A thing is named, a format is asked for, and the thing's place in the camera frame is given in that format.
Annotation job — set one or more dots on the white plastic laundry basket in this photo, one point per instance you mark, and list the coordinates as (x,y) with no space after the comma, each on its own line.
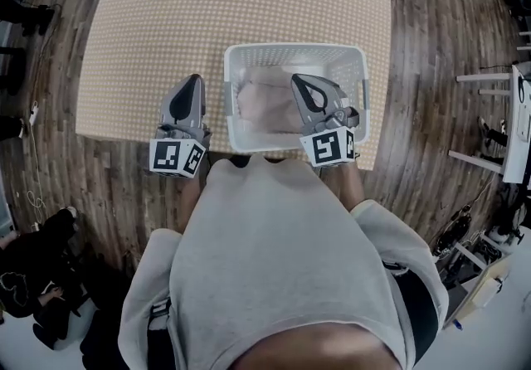
(253,140)

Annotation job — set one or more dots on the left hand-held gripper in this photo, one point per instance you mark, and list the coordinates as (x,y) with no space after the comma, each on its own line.
(172,154)

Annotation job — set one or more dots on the white desk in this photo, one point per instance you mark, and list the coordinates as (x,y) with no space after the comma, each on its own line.
(518,128)

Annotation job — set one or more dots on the person's left forearm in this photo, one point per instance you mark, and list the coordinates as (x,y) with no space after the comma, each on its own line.
(191,202)

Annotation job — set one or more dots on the pale pink clothes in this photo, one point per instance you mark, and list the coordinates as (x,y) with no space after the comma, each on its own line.
(269,103)

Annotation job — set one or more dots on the white power strip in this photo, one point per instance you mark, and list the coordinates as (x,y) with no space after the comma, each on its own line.
(34,113)

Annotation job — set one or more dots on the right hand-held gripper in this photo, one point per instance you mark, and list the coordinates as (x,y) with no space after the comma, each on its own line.
(327,146)

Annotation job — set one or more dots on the person's right forearm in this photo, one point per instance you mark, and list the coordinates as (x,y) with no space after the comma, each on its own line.
(346,186)

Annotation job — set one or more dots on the person's grey sweatshirt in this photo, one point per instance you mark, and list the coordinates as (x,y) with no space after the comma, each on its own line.
(274,260)

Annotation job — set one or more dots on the beige checkered tablecloth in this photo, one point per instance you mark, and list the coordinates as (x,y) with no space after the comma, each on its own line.
(157,40)

